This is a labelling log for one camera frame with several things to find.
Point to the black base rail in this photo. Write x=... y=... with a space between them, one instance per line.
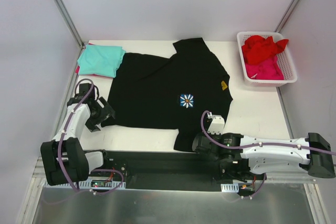
x=159 y=171

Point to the folded pink t-shirt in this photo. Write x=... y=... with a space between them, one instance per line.
x=97 y=60

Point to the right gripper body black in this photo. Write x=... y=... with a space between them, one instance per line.
x=199 y=145

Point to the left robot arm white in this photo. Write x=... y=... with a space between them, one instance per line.
x=68 y=140

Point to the folded teal t-shirt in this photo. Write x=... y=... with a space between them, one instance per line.
x=118 y=55

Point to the magenta t-shirt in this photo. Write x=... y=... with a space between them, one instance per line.
x=266 y=70

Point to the white plastic basket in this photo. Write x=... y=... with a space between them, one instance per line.
x=284 y=61

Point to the black t-shirt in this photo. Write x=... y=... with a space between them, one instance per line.
x=153 y=92

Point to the red t-shirt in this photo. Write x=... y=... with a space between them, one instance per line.
x=257 y=49

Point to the right aluminium frame post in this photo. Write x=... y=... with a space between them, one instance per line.
x=286 y=16

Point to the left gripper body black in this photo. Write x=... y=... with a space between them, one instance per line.
x=104 y=114

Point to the left aluminium frame post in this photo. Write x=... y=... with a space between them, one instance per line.
x=69 y=22

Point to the aluminium frame post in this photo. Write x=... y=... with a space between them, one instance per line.
x=69 y=22
x=286 y=16

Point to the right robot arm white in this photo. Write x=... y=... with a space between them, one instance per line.
x=242 y=156

